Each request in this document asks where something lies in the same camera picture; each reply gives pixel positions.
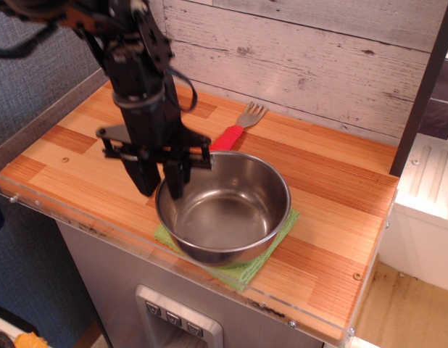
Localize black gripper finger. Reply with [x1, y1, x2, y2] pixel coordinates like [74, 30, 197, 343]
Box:
[163, 160, 191, 199]
[121, 157, 161, 196]

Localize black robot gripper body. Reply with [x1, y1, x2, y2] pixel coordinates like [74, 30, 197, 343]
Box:
[96, 54, 212, 172]

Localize stainless steel pot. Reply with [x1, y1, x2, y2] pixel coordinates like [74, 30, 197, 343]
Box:
[156, 151, 291, 266]

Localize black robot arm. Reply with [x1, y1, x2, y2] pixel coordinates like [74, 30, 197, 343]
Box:
[0, 1, 211, 199]

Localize green folded cloth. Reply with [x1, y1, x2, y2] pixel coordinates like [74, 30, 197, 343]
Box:
[153, 208, 301, 294]

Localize silver toy fridge cabinet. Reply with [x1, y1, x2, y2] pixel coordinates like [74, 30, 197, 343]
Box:
[57, 223, 323, 347]

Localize clear acrylic table guard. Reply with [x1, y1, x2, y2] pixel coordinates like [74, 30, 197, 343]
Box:
[0, 167, 398, 347]

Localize orange object at corner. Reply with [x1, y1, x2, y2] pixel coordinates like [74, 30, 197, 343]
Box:
[14, 332, 49, 348]

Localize white toy sink unit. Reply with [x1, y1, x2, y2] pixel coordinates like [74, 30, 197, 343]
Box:
[378, 134, 448, 290]

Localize fork with red handle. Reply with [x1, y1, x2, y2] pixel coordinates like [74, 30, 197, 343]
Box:
[210, 101, 267, 152]

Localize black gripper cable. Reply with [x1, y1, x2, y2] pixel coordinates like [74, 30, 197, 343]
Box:
[162, 65, 199, 113]

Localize dark vertical post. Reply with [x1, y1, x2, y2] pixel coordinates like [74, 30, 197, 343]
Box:
[389, 6, 448, 177]

